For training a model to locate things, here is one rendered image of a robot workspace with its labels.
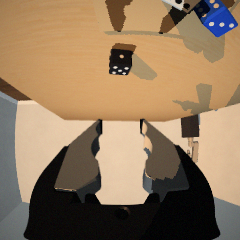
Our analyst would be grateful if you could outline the white die with black pips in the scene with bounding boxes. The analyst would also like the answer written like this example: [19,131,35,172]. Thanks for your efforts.
[162,0,202,13]

